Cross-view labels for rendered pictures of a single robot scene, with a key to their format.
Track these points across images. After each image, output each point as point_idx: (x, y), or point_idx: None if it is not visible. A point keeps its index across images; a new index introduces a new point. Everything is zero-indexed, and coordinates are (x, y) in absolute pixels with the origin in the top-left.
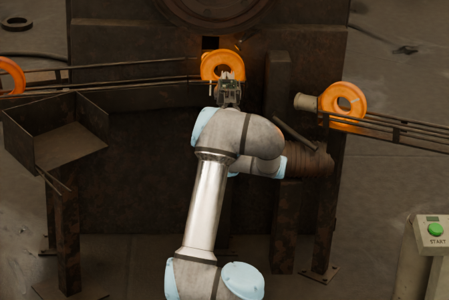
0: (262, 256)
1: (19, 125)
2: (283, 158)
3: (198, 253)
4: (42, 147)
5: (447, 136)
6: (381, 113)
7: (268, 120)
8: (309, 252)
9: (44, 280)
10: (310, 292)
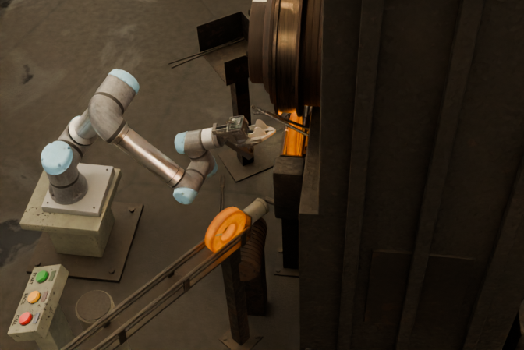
0: (270, 295)
1: (214, 19)
2: (181, 190)
3: (72, 123)
4: (235, 52)
5: (127, 298)
6: (203, 262)
7: (103, 110)
8: (270, 337)
9: (259, 145)
10: (211, 323)
